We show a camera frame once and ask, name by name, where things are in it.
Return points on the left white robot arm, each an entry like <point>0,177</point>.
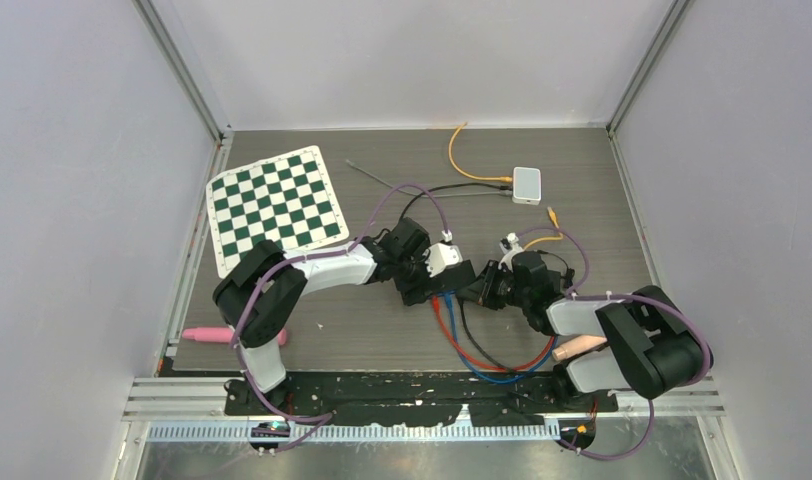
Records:
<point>259,295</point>

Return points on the pink cylinder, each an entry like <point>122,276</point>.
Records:
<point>221,335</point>

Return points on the green white chessboard mat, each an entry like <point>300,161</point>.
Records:
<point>288,199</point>

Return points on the slotted cable duct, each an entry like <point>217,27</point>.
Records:
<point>251,431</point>

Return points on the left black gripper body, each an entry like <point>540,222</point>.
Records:
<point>413,274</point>

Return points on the white router box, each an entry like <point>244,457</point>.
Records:
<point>526,186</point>

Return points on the beige cylinder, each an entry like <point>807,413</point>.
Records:
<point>576,346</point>

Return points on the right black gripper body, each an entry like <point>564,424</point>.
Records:
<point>517,296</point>

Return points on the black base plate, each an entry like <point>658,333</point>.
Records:
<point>413,399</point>

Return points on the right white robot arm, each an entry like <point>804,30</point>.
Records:
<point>647,345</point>

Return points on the black network switch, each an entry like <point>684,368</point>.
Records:
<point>450,279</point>

